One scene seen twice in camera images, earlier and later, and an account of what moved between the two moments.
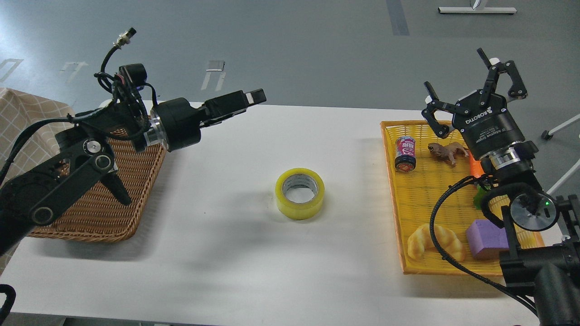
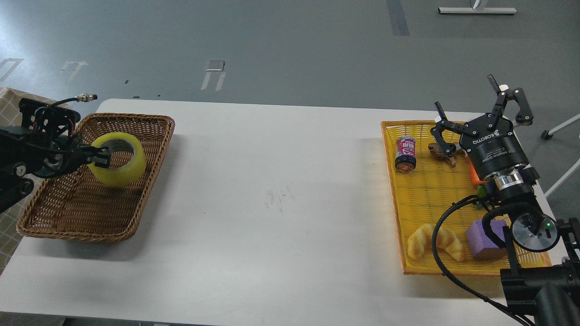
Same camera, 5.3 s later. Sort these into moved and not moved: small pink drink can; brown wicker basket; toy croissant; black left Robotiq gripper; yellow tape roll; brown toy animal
Moved: black left Robotiq gripper; yellow tape roll
Not moved: brown toy animal; brown wicker basket; small pink drink can; toy croissant
